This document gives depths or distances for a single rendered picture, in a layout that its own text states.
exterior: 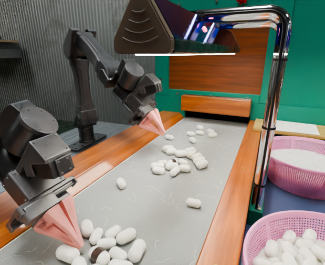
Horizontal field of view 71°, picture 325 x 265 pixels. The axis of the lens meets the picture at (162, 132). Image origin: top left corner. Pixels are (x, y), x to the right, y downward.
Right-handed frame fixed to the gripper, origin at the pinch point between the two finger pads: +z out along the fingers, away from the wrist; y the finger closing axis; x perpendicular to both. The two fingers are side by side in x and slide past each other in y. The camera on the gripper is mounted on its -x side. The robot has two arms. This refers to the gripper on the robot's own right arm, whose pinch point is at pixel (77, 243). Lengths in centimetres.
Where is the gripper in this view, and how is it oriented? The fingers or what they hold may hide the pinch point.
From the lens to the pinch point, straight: 42.0
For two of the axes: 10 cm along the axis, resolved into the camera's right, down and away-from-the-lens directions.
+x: -5.9, 6.2, 5.2
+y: 4.4, -2.9, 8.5
